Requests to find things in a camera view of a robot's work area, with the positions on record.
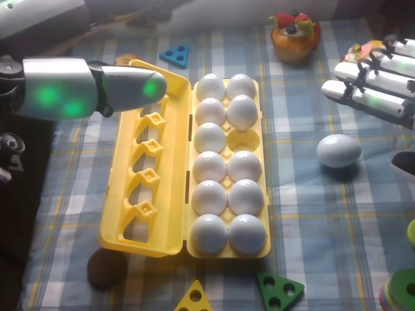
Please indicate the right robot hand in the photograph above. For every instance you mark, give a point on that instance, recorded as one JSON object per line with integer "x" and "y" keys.
{"x": 382, "y": 87}

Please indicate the white plastic toy egg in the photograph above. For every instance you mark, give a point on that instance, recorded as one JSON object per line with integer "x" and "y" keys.
{"x": 242, "y": 111}
{"x": 338, "y": 150}
{"x": 210, "y": 137}
{"x": 244, "y": 196}
{"x": 209, "y": 166}
{"x": 210, "y": 111}
{"x": 210, "y": 87}
{"x": 209, "y": 232}
{"x": 247, "y": 232}
{"x": 240, "y": 85}
{"x": 209, "y": 196}
{"x": 244, "y": 166}

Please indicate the yellow egg carton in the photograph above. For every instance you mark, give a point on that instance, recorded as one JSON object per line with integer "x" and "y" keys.
{"x": 175, "y": 168}

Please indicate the colourful toy cake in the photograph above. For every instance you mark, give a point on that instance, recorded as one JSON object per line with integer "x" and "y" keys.
{"x": 361, "y": 50}

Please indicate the toy fruit cupcake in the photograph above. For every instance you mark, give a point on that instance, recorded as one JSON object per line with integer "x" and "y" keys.
{"x": 293, "y": 39}

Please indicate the blue triangle block with holes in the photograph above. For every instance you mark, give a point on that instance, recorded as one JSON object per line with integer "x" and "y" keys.
{"x": 175, "y": 55}

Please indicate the green triangle block with holes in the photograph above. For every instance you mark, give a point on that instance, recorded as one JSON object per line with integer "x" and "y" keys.
{"x": 279, "y": 288}

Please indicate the tan toy biscuit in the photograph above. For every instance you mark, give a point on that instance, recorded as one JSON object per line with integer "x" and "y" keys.
{"x": 124, "y": 59}

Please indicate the yellow triangle block with holes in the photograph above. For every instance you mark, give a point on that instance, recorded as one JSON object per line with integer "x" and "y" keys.
{"x": 194, "y": 299}

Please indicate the brown round toy cookie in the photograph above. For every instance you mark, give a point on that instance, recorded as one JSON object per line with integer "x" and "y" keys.
{"x": 105, "y": 268}

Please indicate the black clamp fixture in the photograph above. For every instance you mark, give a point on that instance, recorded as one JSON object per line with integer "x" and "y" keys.
{"x": 11, "y": 152}

